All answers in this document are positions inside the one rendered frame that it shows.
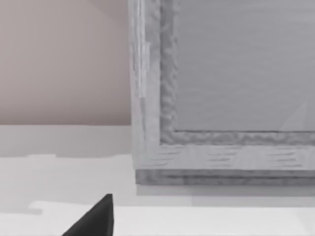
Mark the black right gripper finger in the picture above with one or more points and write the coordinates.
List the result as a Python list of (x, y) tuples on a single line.
[(98, 218)]

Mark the grey cabinet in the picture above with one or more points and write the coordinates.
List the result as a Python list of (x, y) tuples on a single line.
[(221, 157)]

